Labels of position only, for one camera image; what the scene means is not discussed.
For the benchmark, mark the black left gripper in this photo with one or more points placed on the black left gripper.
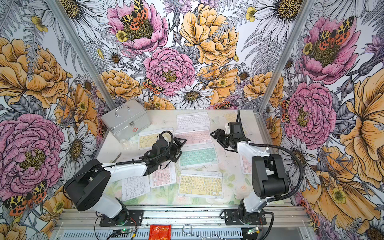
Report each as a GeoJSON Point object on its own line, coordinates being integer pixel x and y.
{"type": "Point", "coordinates": [177, 152]}

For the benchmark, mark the red packet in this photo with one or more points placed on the red packet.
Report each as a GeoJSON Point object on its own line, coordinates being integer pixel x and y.
{"type": "Point", "coordinates": [160, 232]}

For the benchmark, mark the white keyboard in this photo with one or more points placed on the white keyboard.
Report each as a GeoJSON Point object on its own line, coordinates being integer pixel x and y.
{"type": "Point", "coordinates": [193, 120]}
{"type": "Point", "coordinates": [135, 187]}

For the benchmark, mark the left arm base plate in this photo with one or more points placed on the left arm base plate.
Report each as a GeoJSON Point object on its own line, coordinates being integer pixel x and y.
{"type": "Point", "coordinates": [132, 216]}

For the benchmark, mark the right aluminium frame post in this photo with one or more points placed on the right aluminium frame post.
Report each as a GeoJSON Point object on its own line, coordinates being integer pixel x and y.
{"type": "Point", "coordinates": [291, 40]}

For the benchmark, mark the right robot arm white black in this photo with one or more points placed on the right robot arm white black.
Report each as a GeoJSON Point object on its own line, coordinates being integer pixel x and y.
{"type": "Point", "coordinates": [269, 179]}

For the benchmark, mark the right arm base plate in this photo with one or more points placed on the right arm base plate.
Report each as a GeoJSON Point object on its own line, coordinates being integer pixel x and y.
{"type": "Point", "coordinates": [238, 217]}

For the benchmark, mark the white keyboard near left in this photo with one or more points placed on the white keyboard near left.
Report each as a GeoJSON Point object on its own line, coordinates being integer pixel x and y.
{"type": "Point", "coordinates": [135, 187]}

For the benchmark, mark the green keyboard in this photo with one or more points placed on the green keyboard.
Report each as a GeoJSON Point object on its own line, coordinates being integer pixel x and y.
{"type": "Point", "coordinates": [198, 155]}

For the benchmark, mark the left aluminium frame post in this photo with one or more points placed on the left aluminium frame post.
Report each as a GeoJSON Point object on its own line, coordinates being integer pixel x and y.
{"type": "Point", "coordinates": [71, 33]}

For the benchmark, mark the yellow keyboard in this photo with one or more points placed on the yellow keyboard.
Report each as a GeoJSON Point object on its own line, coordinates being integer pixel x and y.
{"type": "Point", "coordinates": [148, 139]}
{"type": "Point", "coordinates": [246, 117]}
{"type": "Point", "coordinates": [201, 184]}

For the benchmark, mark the pink keyboard right edge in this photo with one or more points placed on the pink keyboard right edge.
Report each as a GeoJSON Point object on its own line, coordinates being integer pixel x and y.
{"type": "Point", "coordinates": [246, 166]}

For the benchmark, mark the pink keyboard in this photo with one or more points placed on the pink keyboard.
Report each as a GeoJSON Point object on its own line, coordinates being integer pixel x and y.
{"type": "Point", "coordinates": [195, 136]}
{"type": "Point", "coordinates": [163, 177]}

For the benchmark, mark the silver metal case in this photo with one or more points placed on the silver metal case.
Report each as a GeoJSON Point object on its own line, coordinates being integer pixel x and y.
{"type": "Point", "coordinates": [127, 120]}

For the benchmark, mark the aluminium front rail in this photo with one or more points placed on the aluminium front rail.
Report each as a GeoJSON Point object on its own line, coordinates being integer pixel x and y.
{"type": "Point", "coordinates": [210, 216]}

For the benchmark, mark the white keyboard far centre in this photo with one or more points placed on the white keyboard far centre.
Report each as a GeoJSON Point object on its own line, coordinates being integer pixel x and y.
{"type": "Point", "coordinates": [193, 120]}

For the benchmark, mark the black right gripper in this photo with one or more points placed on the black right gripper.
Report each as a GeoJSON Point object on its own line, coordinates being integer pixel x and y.
{"type": "Point", "coordinates": [219, 133]}

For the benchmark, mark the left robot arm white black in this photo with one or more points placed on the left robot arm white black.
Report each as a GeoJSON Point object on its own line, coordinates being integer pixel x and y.
{"type": "Point", "coordinates": [86, 188]}

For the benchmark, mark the aluminium frame post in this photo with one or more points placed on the aluminium frame post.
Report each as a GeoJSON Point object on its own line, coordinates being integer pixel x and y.
{"type": "Point", "coordinates": [291, 40]}
{"type": "Point", "coordinates": [71, 33]}

